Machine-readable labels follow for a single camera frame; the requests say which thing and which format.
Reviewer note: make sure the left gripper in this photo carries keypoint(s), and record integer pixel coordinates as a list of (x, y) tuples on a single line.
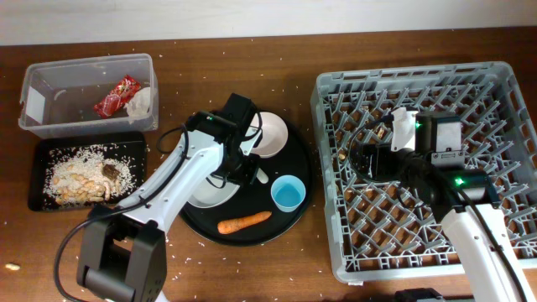
[(248, 174)]

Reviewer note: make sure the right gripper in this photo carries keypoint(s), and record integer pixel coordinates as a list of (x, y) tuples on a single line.
[(382, 151)]

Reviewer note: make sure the white plastic fork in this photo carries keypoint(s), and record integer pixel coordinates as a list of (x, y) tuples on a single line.
[(262, 177)]

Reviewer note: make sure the light grey plate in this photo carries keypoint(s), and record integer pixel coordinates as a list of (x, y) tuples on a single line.
[(212, 192)]

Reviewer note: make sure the pink bowl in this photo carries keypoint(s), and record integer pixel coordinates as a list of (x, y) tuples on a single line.
[(274, 135)]

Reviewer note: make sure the blue cup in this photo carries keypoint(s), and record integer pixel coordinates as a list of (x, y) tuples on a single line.
[(288, 192)]

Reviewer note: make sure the orange carrot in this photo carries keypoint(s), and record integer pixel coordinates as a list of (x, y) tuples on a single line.
[(237, 224)]

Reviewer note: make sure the white tissue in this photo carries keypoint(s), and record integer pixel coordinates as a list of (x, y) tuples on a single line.
[(139, 104)]

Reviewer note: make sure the brown food scrap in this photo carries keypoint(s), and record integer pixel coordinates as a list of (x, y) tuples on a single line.
[(110, 171)]

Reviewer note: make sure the red snack wrapper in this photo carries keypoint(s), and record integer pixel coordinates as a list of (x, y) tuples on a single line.
[(118, 97)]

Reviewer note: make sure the rice and peanut waste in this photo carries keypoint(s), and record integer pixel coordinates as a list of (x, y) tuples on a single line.
[(74, 175)]

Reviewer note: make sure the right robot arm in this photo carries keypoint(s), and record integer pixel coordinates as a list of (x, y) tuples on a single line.
[(423, 152)]

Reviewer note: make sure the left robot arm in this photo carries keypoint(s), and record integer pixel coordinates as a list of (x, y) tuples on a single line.
[(123, 250)]

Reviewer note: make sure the grey dishwasher rack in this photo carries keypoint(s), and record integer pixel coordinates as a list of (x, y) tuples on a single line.
[(373, 234)]

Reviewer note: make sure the round black tray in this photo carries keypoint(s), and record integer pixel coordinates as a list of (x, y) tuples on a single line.
[(294, 159)]

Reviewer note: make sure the clear plastic bin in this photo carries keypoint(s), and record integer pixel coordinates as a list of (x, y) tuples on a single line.
[(58, 98)]

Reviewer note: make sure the peanut on table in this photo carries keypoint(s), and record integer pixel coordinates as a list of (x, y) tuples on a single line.
[(12, 266)]

